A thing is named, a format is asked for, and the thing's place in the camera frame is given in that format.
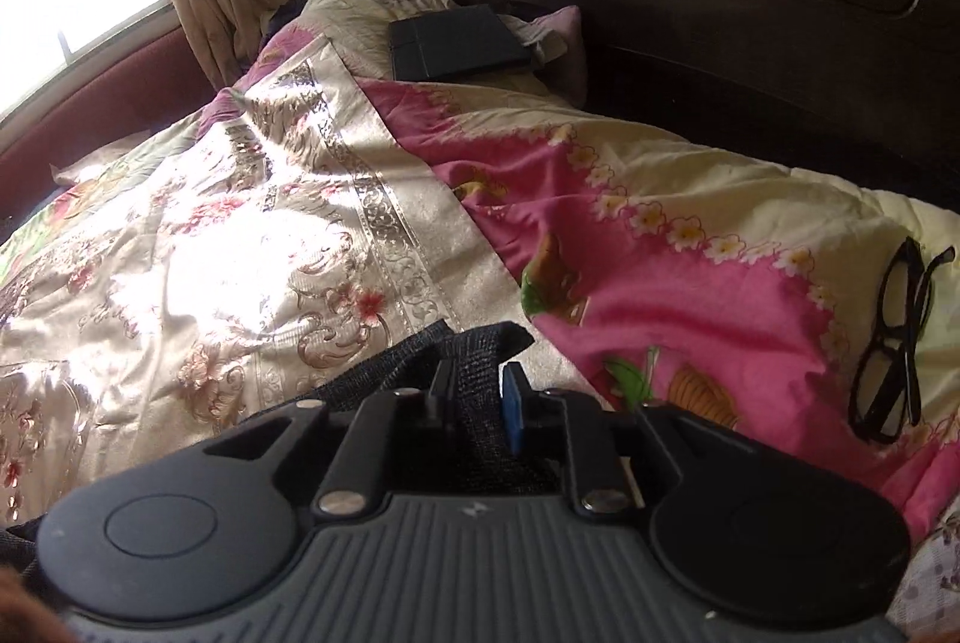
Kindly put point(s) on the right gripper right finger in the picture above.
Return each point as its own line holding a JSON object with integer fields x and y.
{"x": 758, "y": 535}

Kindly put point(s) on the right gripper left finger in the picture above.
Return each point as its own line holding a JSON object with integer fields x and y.
{"x": 298, "y": 514}

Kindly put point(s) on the black eyeglasses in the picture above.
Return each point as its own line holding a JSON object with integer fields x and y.
{"x": 885, "y": 397}

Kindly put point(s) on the pink floral blanket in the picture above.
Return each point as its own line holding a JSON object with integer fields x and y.
{"x": 742, "y": 290}

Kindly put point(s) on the floral bed cover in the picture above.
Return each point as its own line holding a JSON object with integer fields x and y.
{"x": 252, "y": 252}

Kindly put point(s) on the maroon padded headboard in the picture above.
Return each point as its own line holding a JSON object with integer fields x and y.
{"x": 157, "y": 85}

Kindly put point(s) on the black folded wallet case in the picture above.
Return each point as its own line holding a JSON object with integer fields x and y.
{"x": 453, "y": 44}

